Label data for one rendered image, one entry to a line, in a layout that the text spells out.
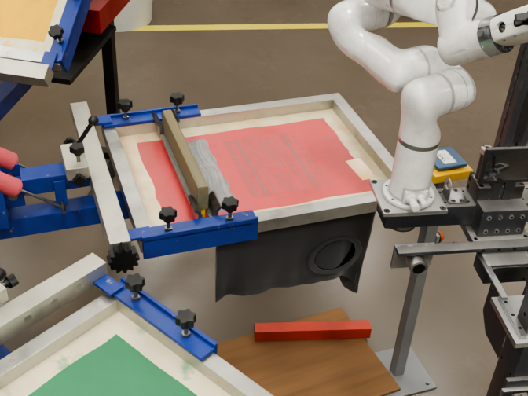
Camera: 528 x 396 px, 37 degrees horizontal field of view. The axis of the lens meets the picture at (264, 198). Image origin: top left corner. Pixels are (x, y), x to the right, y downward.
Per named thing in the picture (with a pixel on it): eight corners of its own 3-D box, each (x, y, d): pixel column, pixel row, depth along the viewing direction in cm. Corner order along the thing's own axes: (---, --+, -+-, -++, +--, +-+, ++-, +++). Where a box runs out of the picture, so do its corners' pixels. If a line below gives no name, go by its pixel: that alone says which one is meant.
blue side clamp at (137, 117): (196, 122, 249) (196, 103, 245) (201, 130, 245) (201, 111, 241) (102, 134, 240) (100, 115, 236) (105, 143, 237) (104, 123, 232)
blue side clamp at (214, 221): (251, 227, 207) (252, 207, 203) (257, 239, 204) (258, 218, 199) (139, 247, 199) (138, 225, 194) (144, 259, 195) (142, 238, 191)
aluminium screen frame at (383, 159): (337, 102, 261) (339, 92, 259) (420, 203, 218) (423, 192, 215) (101, 133, 239) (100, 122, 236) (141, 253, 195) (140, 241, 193)
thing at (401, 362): (408, 345, 304) (457, 136, 247) (436, 388, 287) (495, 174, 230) (357, 357, 297) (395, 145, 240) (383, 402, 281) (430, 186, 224)
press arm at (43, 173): (86, 174, 214) (85, 159, 211) (89, 186, 210) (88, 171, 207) (21, 183, 209) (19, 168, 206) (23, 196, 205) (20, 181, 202)
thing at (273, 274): (348, 272, 247) (362, 179, 226) (359, 290, 241) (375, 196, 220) (208, 300, 234) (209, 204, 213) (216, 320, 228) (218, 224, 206)
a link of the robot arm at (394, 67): (317, 49, 193) (376, 34, 201) (411, 133, 171) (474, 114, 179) (326, -4, 184) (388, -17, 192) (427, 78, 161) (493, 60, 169)
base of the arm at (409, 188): (445, 216, 183) (458, 162, 174) (393, 219, 181) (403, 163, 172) (424, 178, 195) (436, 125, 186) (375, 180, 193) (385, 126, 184)
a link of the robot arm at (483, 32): (471, 15, 147) (483, 11, 145) (498, 20, 153) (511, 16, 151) (474, 54, 147) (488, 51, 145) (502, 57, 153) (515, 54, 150)
